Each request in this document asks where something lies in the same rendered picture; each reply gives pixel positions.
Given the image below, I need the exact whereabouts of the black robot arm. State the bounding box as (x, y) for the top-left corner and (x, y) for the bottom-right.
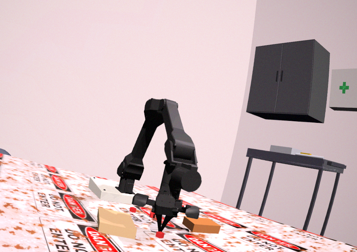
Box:
(115, 98), (202, 216)

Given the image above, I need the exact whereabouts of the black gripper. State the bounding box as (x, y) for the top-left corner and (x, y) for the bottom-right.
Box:
(132, 182), (200, 232)

